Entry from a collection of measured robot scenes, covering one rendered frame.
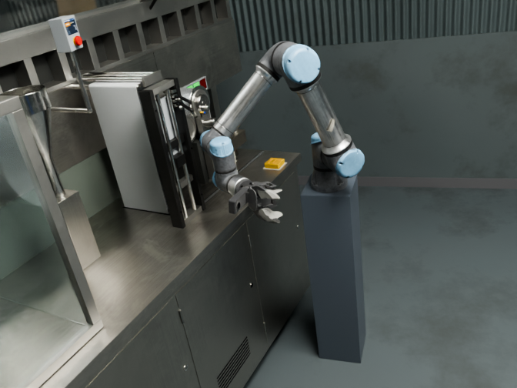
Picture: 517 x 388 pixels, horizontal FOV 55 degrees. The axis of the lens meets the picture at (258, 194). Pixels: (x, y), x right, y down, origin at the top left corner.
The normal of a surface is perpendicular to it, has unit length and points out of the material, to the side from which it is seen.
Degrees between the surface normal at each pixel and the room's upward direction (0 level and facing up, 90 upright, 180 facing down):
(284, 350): 0
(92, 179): 90
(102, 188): 90
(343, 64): 90
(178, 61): 90
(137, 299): 0
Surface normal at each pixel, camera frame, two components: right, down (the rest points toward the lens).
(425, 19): -0.31, 0.47
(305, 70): 0.30, 0.29
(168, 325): 0.87, 0.11
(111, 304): -0.14, -0.88
